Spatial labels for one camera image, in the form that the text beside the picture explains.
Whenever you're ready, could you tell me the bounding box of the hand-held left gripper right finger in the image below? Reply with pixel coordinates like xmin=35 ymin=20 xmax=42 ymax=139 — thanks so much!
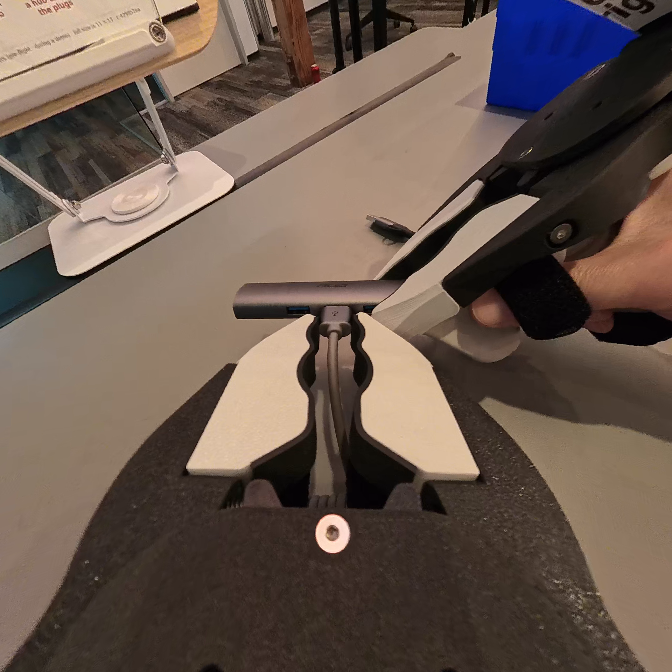
xmin=349 ymin=312 xmax=481 ymax=483

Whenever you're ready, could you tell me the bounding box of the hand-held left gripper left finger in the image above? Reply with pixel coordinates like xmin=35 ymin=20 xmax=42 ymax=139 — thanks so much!
xmin=186 ymin=315 xmax=318 ymax=478

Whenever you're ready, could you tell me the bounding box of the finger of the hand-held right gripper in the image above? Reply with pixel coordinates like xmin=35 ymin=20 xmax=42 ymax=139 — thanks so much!
xmin=374 ymin=180 xmax=487 ymax=282
xmin=372 ymin=194 xmax=541 ymax=338

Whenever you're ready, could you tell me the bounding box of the grey USB cable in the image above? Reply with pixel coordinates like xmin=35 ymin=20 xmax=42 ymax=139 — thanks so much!
xmin=310 ymin=304 xmax=352 ymax=509

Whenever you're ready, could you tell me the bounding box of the blue plastic bin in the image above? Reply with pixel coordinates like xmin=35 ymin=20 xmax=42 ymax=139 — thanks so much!
xmin=485 ymin=0 xmax=641 ymax=113

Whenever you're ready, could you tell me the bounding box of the grey USB hub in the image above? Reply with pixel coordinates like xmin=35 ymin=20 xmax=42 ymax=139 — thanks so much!
xmin=232 ymin=212 xmax=418 ymax=320

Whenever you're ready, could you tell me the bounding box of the grey desk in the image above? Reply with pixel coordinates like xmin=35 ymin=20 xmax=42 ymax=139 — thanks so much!
xmin=0 ymin=10 xmax=672 ymax=672

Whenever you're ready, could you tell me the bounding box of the person's right hand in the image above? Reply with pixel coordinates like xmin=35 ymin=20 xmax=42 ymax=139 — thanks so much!
xmin=471 ymin=172 xmax=672 ymax=333

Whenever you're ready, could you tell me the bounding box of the black display stand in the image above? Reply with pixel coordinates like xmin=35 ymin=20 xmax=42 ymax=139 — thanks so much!
xmin=328 ymin=0 xmax=392 ymax=70

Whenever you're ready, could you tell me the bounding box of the white stand with wooden board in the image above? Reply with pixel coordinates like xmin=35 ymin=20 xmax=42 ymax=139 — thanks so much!
xmin=0 ymin=0 xmax=235 ymax=277

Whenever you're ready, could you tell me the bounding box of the printed instruction sheet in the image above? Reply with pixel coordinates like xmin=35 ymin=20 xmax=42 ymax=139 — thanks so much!
xmin=0 ymin=0 xmax=200 ymax=82

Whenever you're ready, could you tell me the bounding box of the wooden post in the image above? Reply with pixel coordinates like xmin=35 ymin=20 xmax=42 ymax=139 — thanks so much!
xmin=270 ymin=0 xmax=322 ymax=88

